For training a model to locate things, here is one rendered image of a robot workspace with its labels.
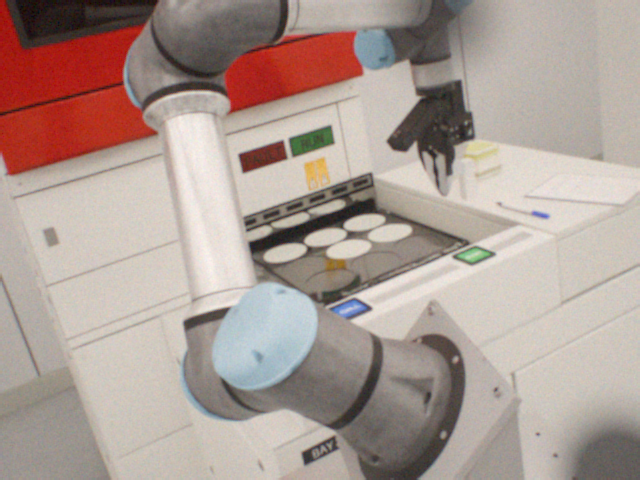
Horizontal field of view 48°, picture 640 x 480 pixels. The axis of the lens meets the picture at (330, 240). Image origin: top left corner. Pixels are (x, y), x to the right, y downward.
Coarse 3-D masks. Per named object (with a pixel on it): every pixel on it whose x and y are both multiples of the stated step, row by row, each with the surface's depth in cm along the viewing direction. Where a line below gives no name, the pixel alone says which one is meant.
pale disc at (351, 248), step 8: (352, 240) 161; (360, 240) 160; (328, 248) 159; (336, 248) 159; (344, 248) 158; (352, 248) 157; (360, 248) 156; (368, 248) 155; (328, 256) 155; (336, 256) 154; (344, 256) 154; (352, 256) 153
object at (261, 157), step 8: (280, 144) 167; (256, 152) 164; (264, 152) 165; (272, 152) 166; (280, 152) 167; (248, 160) 164; (256, 160) 165; (264, 160) 166; (272, 160) 167; (248, 168) 164
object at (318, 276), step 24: (384, 216) 172; (288, 240) 169; (408, 240) 155; (432, 240) 153; (264, 264) 158; (288, 264) 156; (312, 264) 153; (336, 264) 150; (360, 264) 148; (384, 264) 146; (312, 288) 142; (336, 288) 140
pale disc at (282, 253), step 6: (282, 246) 166; (288, 246) 165; (294, 246) 165; (300, 246) 164; (270, 252) 164; (276, 252) 163; (282, 252) 163; (288, 252) 162; (294, 252) 161; (300, 252) 160; (264, 258) 161; (270, 258) 161; (276, 258) 160; (282, 258) 159; (288, 258) 159; (294, 258) 158
